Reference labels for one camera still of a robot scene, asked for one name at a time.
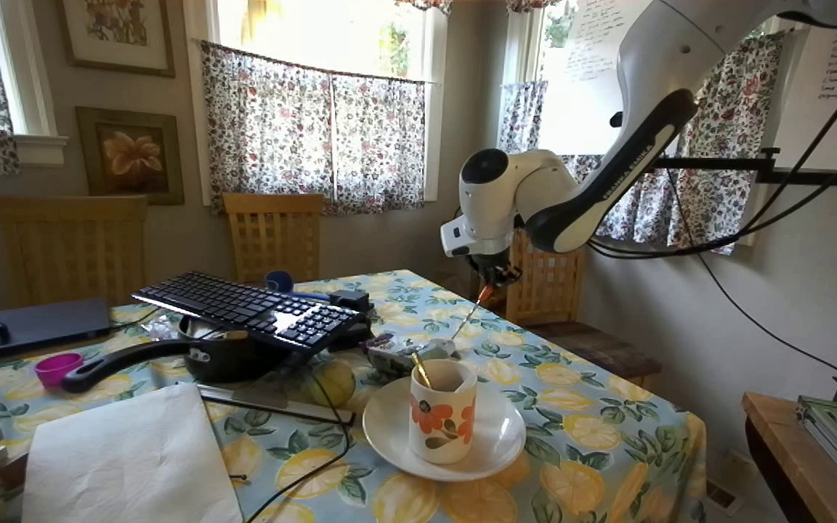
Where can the white handwritten wall sheet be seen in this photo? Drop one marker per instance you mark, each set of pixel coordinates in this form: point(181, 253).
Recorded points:
point(826, 96)

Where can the white round plate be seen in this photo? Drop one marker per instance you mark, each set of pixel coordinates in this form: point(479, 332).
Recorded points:
point(496, 438)

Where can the dark closed laptop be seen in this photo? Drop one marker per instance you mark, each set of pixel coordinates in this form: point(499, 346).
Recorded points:
point(44, 323)

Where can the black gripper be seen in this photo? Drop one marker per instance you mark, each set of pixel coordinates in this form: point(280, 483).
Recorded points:
point(496, 266)

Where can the wooden chair plaid cushion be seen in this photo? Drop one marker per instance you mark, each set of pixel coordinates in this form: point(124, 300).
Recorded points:
point(544, 292)

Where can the white mug orange flowers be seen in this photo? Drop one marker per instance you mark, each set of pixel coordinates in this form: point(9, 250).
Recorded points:
point(442, 416)

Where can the black computer keyboard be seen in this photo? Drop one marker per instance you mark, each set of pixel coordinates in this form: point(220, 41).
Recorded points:
point(245, 305)

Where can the framed orange flower picture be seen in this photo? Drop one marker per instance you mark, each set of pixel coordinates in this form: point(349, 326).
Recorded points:
point(130, 154)

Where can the white paper sheet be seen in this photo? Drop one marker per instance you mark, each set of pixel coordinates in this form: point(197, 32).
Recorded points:
point(130, 465)

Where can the wooden lattice-back chair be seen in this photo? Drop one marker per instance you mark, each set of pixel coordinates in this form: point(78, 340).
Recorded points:
point(70, 250)
point(274, 237)

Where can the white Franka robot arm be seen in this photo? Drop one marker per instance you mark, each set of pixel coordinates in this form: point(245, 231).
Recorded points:
point(669, 60)

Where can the gold spoon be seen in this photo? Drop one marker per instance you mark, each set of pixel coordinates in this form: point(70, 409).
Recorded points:
point(422, 369)

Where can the crinkled clear plastic wrap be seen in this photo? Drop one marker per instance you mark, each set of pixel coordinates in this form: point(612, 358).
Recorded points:
point(163, 326)

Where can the framed floral picture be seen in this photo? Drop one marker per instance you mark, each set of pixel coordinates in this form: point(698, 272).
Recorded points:
point(115, 29)

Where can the wooden side table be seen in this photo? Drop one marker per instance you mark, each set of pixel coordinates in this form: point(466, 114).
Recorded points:
point(787, 454)

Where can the lemon print tablecloth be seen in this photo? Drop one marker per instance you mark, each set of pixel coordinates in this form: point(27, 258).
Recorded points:
point(583, 425)

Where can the pink plastic cup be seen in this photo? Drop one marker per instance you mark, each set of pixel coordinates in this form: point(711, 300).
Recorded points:
point(57, 369)

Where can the small foil packet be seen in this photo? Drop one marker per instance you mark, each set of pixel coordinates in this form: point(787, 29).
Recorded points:
point(389, 355)

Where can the black camera boom pole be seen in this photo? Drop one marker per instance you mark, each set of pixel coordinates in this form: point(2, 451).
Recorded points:
point(826, 178)

